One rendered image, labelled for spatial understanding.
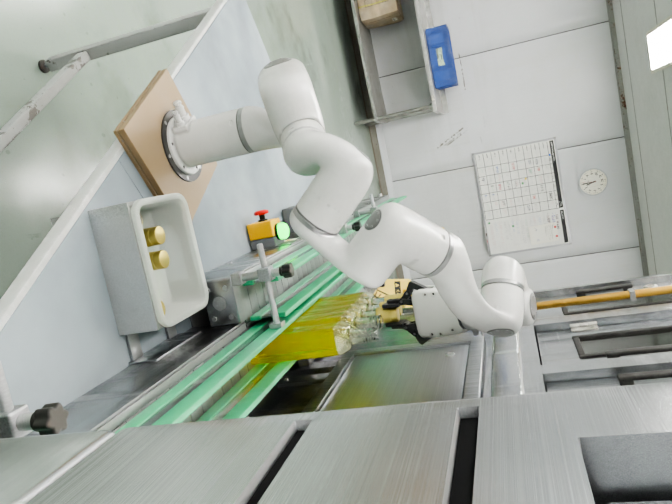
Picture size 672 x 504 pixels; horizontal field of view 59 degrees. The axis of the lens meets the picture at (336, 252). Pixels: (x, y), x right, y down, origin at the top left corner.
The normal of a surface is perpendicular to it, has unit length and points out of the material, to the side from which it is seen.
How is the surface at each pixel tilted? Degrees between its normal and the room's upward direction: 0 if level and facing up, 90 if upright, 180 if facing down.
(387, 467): 90
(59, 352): 0
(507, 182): 90
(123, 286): 90
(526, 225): 90
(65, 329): 0
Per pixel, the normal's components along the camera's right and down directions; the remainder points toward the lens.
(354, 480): -0.20, -0.97
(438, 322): -0.49, 0.26
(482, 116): -0.26, 0.19
